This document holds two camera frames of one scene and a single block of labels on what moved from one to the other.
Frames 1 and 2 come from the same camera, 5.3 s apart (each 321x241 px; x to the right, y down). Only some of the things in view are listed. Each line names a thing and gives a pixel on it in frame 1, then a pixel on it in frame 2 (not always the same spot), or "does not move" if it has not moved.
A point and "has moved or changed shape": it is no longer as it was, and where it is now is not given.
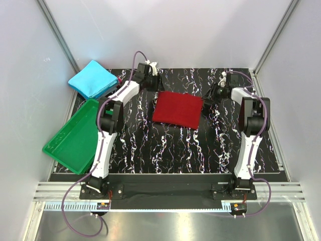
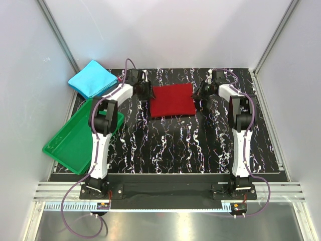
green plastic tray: x=72 y=147 does not move
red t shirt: x=178 y=109 has moved or changed shape
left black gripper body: x=152 y=84 to x=144 y=93
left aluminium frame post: x=45 y=10 does not move
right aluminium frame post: x=293 y=5 does not move
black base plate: x=167 y=191 does not move
